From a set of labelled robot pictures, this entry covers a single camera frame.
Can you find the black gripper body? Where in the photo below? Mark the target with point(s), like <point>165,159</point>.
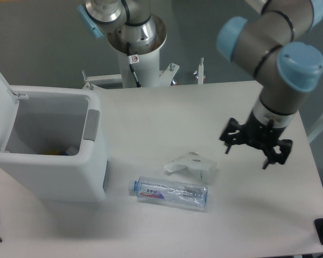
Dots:
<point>259,135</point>

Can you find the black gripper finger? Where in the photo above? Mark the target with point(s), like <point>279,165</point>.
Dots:
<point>232,134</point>
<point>278,153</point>

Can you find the white trash can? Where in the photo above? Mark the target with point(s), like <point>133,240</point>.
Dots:
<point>52,141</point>

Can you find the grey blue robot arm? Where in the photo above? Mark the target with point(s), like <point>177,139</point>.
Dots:
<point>267,49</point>

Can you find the crumpled white paper carton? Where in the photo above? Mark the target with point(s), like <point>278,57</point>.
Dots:
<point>202,168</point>

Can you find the clear plastic water bottle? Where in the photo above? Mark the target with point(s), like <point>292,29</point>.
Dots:
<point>169,193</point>

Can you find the white frame bracket with bolt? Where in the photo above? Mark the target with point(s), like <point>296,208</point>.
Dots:
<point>199,74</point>

